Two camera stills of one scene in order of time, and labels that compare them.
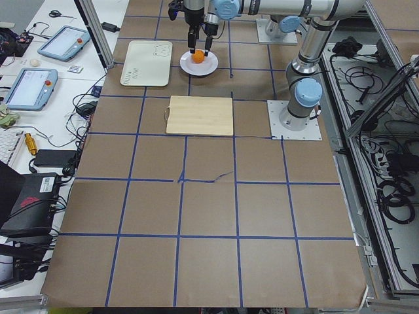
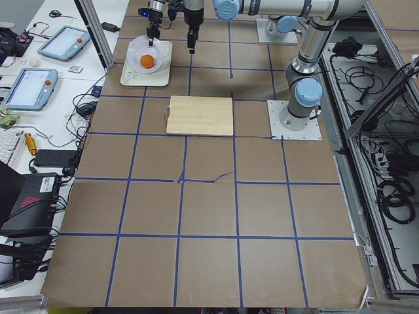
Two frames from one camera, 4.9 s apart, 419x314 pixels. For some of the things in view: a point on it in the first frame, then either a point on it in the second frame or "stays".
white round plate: [209, 64] → [140, 46]
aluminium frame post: [89, 12] stays
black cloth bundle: [348, 46] stays
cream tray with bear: [147, 63] stays
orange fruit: [198, 56] → [147, 61]
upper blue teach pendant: [65, 44] stays
